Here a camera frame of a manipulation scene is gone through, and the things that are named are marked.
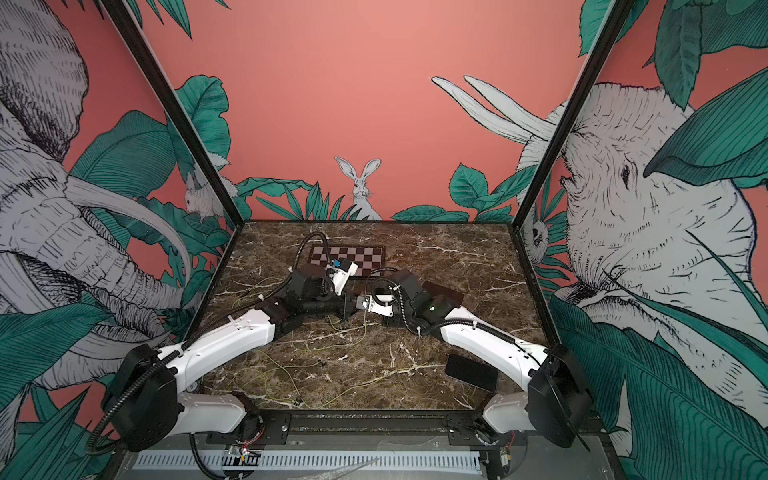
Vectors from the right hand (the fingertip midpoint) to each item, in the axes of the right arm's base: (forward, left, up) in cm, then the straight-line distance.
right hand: (385, 292), depth 82 cm
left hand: (-4, +3, +3) cm, 6 cm away
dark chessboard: (+23, +8, -13) cm, 28 cm away
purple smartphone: (-16, -25, -17) cm, 35 cm away
